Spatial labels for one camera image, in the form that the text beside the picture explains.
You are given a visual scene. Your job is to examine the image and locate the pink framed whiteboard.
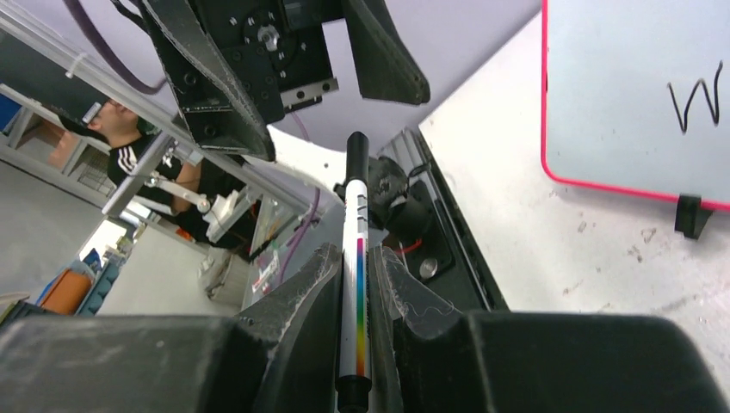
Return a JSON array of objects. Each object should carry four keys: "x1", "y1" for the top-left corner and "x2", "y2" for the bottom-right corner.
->
[{"x1": 541, "y1": 0, "x2": 729, "y2": 210}]

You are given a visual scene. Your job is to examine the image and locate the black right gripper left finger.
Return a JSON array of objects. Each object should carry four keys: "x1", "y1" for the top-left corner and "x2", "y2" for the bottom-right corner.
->
[{"x1": 1, "y1": 243, "x2": 342, "y2": 412}]

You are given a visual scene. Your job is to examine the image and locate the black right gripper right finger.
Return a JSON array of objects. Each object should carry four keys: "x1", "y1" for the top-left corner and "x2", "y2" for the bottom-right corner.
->
[{"x1": 369, "y1": 247, "x2": 727, "y2": 412}]

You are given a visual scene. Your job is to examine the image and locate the person in black shirt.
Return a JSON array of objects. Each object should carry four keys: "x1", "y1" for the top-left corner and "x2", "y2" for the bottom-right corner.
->
[{"x1": 59, "y1": 100, "x2": 260, "y2": 258}]

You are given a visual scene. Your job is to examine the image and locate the white whiteboard marker black cap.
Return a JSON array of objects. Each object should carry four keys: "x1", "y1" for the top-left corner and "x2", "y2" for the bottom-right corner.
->
[{"x1": 335, "y1": 132, "x2": 372, "y2": 412}]

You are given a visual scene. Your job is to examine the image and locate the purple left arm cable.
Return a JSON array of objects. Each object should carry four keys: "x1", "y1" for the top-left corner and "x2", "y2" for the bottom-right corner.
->
[{"x1": 61, "y1": 0, "x2": 170, "y2": 97}]

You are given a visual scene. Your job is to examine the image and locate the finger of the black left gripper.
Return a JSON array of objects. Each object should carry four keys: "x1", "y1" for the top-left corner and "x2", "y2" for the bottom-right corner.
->
[
  {"x1": 342, "y1": 0, "x2": 430, "y2": 106},
  {"x1": 139, "y1": 1, "x2": 276, "y2": 162}
]

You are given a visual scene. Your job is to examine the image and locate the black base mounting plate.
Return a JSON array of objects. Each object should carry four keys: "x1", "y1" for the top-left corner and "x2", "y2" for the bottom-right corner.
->
[{"x1": 378, "y1": 129, "x2": 509, "y2": 311}]

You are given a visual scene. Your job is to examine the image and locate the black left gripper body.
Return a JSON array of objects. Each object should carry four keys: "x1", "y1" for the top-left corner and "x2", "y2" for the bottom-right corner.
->
[{"x1": 192, "y1": 0, "x2": 340, "y2": 123}]

